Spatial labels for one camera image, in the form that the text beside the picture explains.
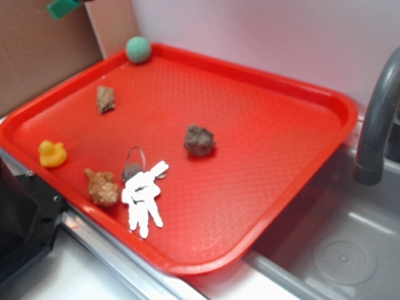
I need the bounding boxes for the green rectangular block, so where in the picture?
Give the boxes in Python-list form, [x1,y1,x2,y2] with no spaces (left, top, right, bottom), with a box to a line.
[46,0,82,20]

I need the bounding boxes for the dark brown rock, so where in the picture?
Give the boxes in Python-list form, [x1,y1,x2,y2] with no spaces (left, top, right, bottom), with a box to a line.
[184,124,216,157]

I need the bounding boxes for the red plastic tray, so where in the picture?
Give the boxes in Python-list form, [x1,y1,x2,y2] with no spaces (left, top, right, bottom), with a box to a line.
[1,44,358,276]

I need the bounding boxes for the silver key bunch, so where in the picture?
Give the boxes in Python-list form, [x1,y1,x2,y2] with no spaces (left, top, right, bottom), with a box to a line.
[121,146,169,239]

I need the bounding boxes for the green textured ball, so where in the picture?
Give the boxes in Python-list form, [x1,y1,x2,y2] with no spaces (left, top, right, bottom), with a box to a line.
[125,36,152,64]

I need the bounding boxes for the yellow rubber duck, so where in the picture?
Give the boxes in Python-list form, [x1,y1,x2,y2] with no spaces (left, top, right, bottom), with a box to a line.
[38,140,68,168]

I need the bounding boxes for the grey sink basin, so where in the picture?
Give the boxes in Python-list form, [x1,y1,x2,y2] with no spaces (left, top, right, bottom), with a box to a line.
[244,147,399,299]

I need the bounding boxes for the dark grey faucet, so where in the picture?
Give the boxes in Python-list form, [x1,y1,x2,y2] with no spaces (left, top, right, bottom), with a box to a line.
[353,49,399,186]

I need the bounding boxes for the brown cardboard box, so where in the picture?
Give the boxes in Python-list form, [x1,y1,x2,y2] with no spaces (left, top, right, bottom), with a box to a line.
[1,1,139,116]

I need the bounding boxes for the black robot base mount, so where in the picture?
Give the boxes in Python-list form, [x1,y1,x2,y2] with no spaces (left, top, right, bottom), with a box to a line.
[1,161,66,286]

